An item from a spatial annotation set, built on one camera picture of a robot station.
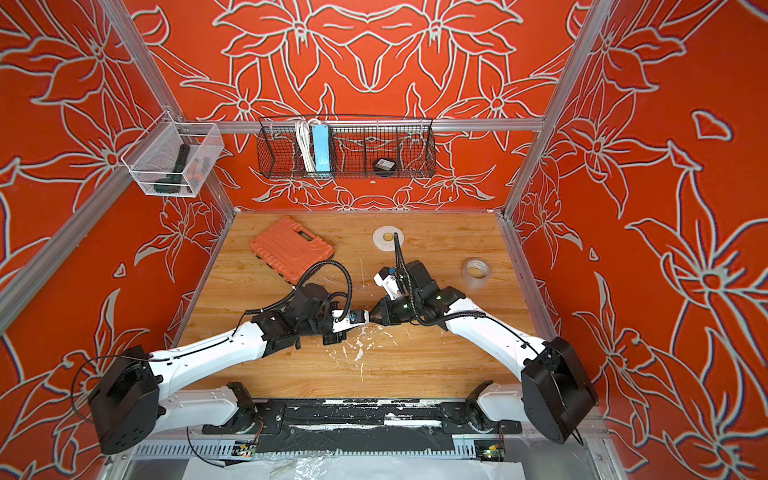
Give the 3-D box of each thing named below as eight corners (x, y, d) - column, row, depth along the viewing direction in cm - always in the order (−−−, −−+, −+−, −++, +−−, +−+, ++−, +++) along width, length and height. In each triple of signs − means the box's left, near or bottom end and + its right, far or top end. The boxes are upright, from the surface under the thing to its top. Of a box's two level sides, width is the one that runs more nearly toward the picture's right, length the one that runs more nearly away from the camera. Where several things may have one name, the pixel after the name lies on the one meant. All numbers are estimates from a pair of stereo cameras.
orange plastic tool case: (249, 251, 109) (244, 242, 105) (288, 222, 119) (285, 213, 115) (297, 289, 99) (293, 281, 95) (335, 254, 108) (334, 245, 104)
